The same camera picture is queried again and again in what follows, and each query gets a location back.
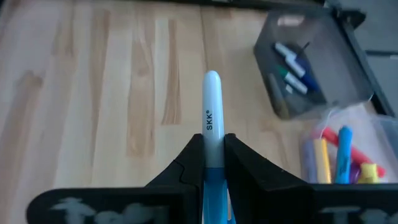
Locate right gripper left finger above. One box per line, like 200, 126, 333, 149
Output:
144, 133, 206, 224

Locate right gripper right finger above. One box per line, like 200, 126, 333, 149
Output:
223, 133, 315, 224

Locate purple highlighter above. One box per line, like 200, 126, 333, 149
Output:
300, 139, 318, 184
348, 161, 361, 184

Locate light blue capped marker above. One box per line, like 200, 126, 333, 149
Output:
201, 70, 237, 224

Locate orange-yellow highlighter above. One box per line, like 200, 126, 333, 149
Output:
312, 138, 333, 184

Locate blue highlighter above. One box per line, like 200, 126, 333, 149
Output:
334, 124, 354, 185

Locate pink highlighter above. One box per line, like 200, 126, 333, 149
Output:
320, 126, 387, 179

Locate yellow Sharpie highlighter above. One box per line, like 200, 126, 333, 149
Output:
356, 162, 381, 184

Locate blue capped white marker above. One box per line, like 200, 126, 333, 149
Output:
274, 42, 322, 93

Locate green capped thin marker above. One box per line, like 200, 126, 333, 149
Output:
275, 64, 309, 95

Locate blue capped thin marker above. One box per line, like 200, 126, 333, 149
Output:
284, 55, 308, 79

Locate clear plastic bin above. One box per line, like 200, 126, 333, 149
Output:
298, 102, 398, 185

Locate dark grey plastic bin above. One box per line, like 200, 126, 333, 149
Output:
252, 6, 374, 121

